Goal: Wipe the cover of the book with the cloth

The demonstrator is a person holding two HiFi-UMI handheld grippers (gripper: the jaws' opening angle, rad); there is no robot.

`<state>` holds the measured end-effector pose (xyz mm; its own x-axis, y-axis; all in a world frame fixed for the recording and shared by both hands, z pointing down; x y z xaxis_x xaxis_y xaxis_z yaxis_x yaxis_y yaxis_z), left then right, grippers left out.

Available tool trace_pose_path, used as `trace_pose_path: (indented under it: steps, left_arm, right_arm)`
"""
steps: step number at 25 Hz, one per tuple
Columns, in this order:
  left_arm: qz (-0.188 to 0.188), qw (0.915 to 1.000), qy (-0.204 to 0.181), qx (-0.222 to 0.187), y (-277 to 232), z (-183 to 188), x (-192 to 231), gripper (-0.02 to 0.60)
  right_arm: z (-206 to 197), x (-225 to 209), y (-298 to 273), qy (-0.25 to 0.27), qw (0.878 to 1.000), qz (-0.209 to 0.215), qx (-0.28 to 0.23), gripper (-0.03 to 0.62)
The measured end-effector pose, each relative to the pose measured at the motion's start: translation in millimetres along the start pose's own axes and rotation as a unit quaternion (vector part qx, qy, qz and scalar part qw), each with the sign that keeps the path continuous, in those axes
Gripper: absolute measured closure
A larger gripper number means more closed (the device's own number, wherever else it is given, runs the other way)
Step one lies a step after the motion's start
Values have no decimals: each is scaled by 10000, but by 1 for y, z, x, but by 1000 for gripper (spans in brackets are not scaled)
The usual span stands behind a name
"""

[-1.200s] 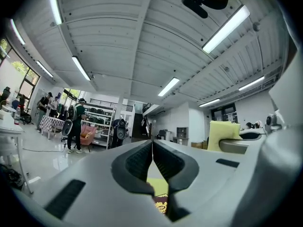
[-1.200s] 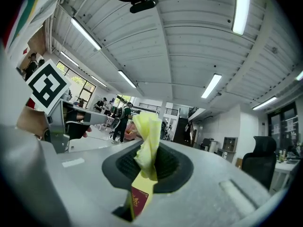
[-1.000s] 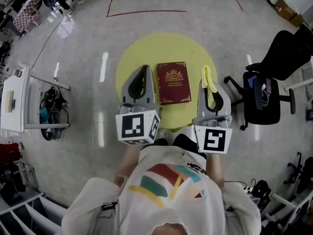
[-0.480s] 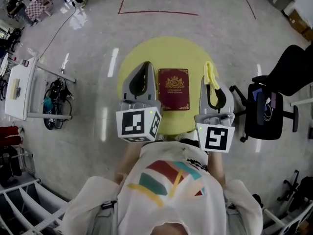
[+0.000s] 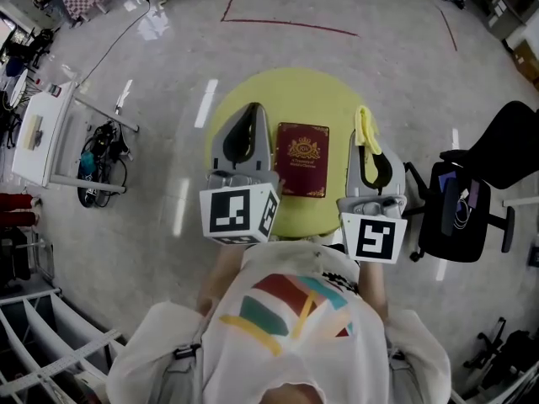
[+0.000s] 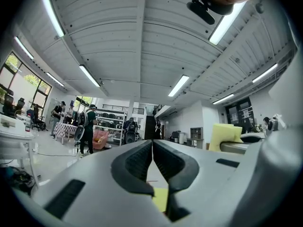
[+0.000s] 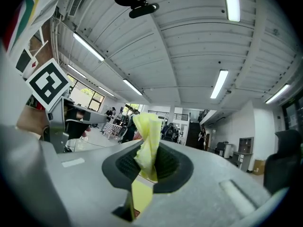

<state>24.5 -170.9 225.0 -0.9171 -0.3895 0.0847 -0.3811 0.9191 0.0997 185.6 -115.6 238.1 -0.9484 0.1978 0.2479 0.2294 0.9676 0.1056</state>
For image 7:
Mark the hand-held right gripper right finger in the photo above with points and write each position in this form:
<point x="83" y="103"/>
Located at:
<point x="208" y="193"/>

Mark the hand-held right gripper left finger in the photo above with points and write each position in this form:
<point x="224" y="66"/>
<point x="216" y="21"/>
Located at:
<point x="82" y="185"/>

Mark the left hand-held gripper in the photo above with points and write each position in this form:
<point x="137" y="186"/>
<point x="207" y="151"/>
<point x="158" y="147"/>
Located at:
<point x="48" y="84"/>

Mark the yellow cloth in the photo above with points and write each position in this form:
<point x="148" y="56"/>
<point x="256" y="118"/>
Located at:
<point x="149" y="136"/>

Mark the person's left forearm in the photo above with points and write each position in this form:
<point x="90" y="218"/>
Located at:
<point x="30" y="122"/>

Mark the person's left hand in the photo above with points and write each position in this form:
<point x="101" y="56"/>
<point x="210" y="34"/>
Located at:
<point x="86" y="131"/>

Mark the large window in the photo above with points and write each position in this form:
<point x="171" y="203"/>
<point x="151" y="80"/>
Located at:
<point x="94" y="100"/>

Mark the checkered cloth table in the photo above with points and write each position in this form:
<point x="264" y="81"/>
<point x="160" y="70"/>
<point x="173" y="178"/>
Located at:
<point x="111" y="128"/>

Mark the ceiling strip light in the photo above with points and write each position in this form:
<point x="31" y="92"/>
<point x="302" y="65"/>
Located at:
<point x="77" y="71"/>
<point x="219" y="84"/>
<point x="106" y="91"/>
<point x="232" y="1"/>
<point x="277" y="94"/>
<point x="88" y="46"/>
<point x="132" y="87"/>

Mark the grey printer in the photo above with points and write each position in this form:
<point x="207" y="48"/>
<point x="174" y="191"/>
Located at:
<point x="225" y="149"/>

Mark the cardboard box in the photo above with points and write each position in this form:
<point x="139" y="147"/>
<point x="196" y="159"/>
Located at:
<point x="259" y="167"/>

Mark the round yellow-green table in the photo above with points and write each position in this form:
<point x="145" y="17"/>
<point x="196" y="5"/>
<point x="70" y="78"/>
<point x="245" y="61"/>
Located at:
<point x="140" y="195"/>

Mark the dark staircase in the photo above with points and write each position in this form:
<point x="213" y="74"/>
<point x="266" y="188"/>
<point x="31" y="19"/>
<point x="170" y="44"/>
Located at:
<point x="193" y="133"/>

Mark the grey cabinet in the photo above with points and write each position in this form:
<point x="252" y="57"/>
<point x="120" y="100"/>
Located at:
<point x="246" y="142"/>

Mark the black office chair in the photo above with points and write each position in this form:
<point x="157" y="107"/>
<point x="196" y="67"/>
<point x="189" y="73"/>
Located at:
<point x="281" y="164"/>

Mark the dark glass door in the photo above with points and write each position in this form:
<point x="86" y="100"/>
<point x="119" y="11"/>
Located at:
<point x="292" y="117"/>

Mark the white shelving frame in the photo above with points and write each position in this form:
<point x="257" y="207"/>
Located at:
<point x="23" y="60"/>

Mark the black head camera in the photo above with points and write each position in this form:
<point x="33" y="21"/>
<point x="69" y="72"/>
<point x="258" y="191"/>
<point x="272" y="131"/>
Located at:
<point x="142" y="11"/>

